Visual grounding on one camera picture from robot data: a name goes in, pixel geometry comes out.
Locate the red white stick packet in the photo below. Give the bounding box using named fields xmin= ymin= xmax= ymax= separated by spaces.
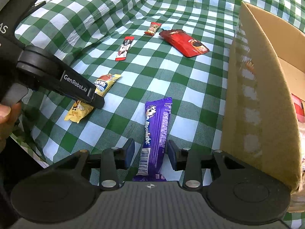
xmin=115 ymin=36 xmax=134 ymax=62

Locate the purple candy packet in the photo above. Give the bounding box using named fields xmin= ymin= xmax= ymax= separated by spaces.
xmin=132 ymin=97 xmax=172 ymax=182

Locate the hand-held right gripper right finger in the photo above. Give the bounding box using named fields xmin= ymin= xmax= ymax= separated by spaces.
xmin=168 ymin=140 xmax=239 ymax=188

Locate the red coffee pouch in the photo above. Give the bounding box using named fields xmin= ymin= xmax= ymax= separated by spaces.
xmin=159 ymin=29 xmax=210 ymax=58

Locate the brown cardboard box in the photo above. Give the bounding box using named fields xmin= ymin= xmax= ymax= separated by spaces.
xmin=219 ymin=1 xmax=305 ymax=194

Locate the green checkered cloth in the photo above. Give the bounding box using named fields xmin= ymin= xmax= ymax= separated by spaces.
xmin=10 ymin=0 xmax=305 ymax=227

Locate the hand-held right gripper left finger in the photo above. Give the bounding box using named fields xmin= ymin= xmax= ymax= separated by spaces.
xmin=71 ymin=138 xmax=135 ymax=188

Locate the small red beige snack packet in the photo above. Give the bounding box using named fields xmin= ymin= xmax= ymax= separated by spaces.
xmin=144 ymin=22 xmax=162 ymax=36

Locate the person's left hand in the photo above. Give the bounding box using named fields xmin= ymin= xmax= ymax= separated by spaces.
xmin=0 ymin=102 xmax=22 ymax=152

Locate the yellow snack packet blue print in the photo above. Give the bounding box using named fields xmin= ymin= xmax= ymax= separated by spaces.
xmin=94 ymin=73 xmax=121 ymax=98

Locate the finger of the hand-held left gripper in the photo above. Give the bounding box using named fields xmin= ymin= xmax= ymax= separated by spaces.
xmin=56 ymin=64 xmax=105 ymax=109

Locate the plain yellow snack packet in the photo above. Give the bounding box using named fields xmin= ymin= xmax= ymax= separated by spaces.
xmin=64 ymin=100 xmax=94 ymax=124

